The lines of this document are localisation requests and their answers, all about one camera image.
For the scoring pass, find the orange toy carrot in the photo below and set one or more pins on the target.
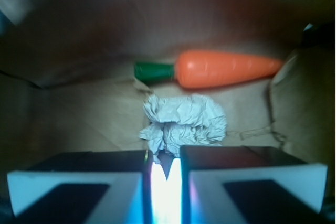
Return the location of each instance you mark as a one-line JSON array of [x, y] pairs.
[[197, 69]]

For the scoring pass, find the brown paper bag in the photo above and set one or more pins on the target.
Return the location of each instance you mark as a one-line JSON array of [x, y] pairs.
[[67, 82]]

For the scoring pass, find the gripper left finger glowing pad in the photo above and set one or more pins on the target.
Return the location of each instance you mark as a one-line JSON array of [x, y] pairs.
[[84, 187]]

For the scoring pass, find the white paper ball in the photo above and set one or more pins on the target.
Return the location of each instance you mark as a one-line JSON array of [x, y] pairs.
[[185, 120]]

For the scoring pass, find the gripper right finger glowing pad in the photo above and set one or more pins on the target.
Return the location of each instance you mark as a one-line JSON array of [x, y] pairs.
[[249, 184]]

